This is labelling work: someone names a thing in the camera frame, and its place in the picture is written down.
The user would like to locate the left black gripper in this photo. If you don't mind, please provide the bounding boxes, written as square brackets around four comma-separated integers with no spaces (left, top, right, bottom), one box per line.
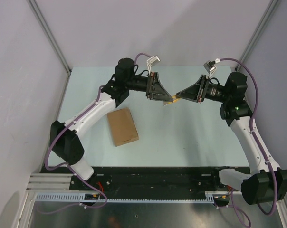
[125,72,172,102]

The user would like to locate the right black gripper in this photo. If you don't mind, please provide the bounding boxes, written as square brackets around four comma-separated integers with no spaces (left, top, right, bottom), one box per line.
[177,75,230,103]

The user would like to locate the yellow utility knife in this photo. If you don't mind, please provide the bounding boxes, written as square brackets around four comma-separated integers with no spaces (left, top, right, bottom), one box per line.
[163,95,180,106]

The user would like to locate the brown cardboard express box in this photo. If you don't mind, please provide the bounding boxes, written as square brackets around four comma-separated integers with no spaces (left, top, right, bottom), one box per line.
[107,108,139,147]

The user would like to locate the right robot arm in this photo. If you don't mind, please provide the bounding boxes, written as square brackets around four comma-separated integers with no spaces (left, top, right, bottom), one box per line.
[176,72,287,205]

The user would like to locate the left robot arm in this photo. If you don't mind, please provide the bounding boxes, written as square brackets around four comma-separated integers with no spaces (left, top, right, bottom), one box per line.
[47,56,173,190]

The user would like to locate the aluminium extrusion crossbar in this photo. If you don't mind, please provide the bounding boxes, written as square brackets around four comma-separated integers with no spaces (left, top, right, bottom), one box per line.
[26,173,73,192]

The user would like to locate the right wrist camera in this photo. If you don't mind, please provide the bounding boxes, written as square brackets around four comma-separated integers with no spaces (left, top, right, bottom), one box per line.
[203,60,217,76]

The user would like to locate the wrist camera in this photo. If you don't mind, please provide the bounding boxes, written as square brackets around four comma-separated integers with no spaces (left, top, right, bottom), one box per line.
[146,56,161,68]
[203,60,217,76]

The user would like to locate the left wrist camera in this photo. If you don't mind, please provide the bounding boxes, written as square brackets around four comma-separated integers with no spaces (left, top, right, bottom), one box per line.
[146,56,161,68]

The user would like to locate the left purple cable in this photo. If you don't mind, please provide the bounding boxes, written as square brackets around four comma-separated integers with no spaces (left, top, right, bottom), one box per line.
[35,52,151,215]

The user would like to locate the purple cable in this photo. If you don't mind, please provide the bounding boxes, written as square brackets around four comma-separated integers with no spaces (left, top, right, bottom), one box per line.
[35,52,151,215]
[214,57,277,227]

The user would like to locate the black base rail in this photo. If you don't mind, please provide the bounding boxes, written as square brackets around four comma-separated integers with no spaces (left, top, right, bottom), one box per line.
[69,166,248,200]

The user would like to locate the grey slotted cable duct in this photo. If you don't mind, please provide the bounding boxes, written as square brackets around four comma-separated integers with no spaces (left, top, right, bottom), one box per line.
[35,191,228,203]

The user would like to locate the right aluminium frame post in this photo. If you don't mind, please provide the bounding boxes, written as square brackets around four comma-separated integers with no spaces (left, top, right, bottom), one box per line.
[239,0,282,64]

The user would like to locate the aluminium frame post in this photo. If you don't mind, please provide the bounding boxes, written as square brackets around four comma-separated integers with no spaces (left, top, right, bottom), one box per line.
[27,0,71,75]
[239,0,282,64]

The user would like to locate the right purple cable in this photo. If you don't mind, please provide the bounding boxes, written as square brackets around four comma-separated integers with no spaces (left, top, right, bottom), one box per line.
[214,57,277,227]

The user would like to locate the left aluminium frame post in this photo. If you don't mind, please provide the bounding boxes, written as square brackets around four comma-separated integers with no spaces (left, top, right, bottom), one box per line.
[27,0,71,75]

